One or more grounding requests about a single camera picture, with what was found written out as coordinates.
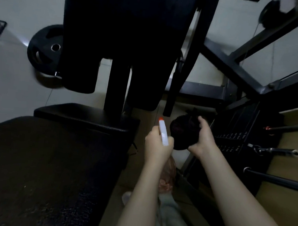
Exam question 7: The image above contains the person's left hand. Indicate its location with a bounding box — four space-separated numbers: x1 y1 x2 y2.
143 125 176 168

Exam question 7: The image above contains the person's right hand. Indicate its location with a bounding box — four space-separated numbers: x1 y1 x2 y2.
187 115 222 162

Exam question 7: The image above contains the white spray bottle orange nozzle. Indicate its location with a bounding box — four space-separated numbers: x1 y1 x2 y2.
151 117 183 196

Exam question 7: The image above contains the person's left forearm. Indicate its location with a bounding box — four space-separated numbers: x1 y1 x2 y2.
111 156 171 226

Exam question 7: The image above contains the person's right forearm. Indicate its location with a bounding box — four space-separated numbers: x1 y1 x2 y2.
192 146 298 226

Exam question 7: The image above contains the black weight stack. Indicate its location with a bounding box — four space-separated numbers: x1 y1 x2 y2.
181 93 286 198

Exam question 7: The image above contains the person's white shoe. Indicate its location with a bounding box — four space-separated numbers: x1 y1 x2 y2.
121 191 133 206

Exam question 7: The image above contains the black bar with copper collar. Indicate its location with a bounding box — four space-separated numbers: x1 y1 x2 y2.
263 117 298 135

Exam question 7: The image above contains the small black padded cushion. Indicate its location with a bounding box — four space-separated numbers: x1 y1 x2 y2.
32 99 142 140

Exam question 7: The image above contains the black padded machine backrest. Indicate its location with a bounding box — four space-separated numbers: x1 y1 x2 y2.
53 0 202 116

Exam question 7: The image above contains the black pulley wheel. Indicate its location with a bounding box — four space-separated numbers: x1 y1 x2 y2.
258 0 292 32

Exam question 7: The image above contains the large black padded seat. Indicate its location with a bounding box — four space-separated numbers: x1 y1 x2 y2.
0 113 135 226

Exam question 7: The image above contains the black weight plate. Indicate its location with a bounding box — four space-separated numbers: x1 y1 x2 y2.
25 21 68 78

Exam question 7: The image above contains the black metal machine frame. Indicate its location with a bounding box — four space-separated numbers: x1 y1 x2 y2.
162 0 298 130

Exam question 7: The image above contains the metal carabiner with cable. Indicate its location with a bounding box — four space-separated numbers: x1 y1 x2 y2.
247 143 298 160

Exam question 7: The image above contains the black bar with silver ring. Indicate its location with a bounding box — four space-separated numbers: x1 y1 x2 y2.
241 166 298 194

